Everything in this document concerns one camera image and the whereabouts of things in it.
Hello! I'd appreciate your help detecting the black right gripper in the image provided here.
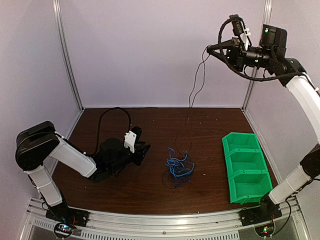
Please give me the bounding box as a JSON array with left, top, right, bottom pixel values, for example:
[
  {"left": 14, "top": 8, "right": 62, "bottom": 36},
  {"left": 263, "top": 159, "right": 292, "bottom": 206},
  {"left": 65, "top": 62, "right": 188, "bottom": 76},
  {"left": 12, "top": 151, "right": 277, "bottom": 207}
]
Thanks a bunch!
[{"left": 207, "top": 36, "right": 275, "bottom": 71}]

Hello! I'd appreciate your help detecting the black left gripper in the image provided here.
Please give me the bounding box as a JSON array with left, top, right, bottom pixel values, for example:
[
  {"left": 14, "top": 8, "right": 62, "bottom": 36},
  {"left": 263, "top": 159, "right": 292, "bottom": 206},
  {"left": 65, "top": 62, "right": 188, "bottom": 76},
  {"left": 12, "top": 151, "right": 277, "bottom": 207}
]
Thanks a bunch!
[{"left": 108, "top": 140, "right": 151, "bottom": 173}]

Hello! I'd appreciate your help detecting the dark blue cable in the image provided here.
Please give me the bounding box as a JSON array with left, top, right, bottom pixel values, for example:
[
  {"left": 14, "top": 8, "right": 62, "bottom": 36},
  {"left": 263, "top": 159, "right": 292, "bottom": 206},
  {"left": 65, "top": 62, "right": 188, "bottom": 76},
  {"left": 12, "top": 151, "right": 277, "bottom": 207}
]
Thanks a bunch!
[{"left": 161, "top": 152, "right": 196, "bottom": 193}]

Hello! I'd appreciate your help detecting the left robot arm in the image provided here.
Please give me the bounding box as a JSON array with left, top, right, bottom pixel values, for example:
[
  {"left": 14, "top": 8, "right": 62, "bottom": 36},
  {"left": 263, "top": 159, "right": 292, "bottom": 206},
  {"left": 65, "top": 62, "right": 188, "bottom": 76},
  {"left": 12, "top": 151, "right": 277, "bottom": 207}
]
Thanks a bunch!
[{"left": 15, "top": 121, "right": 151, "bottom": 222}]

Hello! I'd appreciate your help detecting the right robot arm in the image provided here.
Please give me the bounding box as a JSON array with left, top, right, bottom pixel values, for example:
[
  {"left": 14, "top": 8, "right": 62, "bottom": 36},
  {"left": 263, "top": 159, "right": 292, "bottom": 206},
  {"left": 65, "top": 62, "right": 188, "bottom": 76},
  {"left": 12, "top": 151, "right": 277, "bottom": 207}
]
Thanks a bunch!
[{"left": 205, "top": 21, "right": 320, "bottom": 221}]

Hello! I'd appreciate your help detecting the green three-compartment bin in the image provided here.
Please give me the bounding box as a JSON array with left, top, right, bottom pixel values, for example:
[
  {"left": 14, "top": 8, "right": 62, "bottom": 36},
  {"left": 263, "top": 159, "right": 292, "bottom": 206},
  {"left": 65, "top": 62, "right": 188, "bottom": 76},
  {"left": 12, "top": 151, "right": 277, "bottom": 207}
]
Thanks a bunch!
[{"left": 222, "top": 132, "right": 273, "bottom": 205}]

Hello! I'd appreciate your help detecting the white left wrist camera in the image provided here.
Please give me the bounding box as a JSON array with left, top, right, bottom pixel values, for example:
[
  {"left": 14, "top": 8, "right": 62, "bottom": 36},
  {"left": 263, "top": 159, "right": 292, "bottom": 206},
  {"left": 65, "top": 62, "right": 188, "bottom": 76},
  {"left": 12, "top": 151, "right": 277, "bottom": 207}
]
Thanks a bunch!
[{"left": 123, "top": 130, "right": 137, "bottom": 153}]

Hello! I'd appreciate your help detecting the black right camera cable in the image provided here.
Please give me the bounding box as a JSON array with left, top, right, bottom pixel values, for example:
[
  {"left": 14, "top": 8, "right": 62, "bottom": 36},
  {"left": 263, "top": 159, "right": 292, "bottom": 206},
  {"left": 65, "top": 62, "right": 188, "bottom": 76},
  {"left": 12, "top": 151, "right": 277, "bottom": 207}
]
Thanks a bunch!
[{"left": 218, "top": 14, "right": 305, "bottom": 82}]

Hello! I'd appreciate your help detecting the black camera cable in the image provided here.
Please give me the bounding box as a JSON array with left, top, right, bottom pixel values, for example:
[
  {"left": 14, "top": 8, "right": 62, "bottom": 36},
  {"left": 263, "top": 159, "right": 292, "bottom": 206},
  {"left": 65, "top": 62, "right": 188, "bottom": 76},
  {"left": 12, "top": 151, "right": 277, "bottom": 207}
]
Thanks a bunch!
[
  {"left": 96, "top": 107, "right": 133, "bottom": 156},
  {"left": 218, "top": 14, "right": 305, "bottom": 82}
]

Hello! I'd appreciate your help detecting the black left camera cable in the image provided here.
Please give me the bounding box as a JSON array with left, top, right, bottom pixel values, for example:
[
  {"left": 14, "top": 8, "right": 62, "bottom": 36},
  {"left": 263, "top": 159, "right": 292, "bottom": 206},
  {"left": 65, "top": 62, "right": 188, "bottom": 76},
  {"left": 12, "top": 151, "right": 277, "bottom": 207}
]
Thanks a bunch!
[{"left": 96, "top": 107, "right": 133, "bottom": 156}]

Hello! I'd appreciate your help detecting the right aluminium corner post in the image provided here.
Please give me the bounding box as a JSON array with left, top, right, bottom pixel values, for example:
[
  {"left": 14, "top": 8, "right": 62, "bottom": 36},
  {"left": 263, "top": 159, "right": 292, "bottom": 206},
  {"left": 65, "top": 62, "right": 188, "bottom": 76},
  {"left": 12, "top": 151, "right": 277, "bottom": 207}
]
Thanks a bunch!
[{"left": 241, "top": 0, "right": 273, "bottom": 112}]

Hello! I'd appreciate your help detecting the aluminium corner post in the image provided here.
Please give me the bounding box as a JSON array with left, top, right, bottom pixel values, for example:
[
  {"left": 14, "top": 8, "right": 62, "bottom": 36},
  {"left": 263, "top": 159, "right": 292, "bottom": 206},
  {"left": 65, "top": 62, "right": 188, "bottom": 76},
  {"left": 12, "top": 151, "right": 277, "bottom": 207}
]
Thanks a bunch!
[
  {"left": 241, "top": 0, "right": 273, "bottom": 112},
  {"left": 52, "top": 0, "right": 84, "bottom": 112}
]

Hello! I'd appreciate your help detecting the front aluminium rail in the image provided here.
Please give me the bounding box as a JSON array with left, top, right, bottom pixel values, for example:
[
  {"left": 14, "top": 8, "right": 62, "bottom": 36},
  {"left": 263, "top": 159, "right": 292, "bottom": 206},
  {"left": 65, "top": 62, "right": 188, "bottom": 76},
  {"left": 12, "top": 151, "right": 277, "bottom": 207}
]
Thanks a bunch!
[{"left": 18, "top": 197, "right": 311, "bottom": 240}]

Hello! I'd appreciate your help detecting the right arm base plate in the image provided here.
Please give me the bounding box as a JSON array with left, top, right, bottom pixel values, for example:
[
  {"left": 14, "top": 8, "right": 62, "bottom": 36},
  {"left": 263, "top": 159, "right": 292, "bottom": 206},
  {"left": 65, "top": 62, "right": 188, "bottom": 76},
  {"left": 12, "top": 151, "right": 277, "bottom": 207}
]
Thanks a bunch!
[{"left": 238, "top": 203, "right": 282, "bottom": 238}]

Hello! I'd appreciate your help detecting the left aluminium corner post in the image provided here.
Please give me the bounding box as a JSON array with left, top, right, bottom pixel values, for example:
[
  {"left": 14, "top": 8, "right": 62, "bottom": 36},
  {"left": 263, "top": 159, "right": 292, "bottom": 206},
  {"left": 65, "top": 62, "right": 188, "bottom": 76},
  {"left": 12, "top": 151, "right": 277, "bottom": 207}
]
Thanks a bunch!
[{"left": 52, "top": 0, "right": 84, "bottom": 112}]

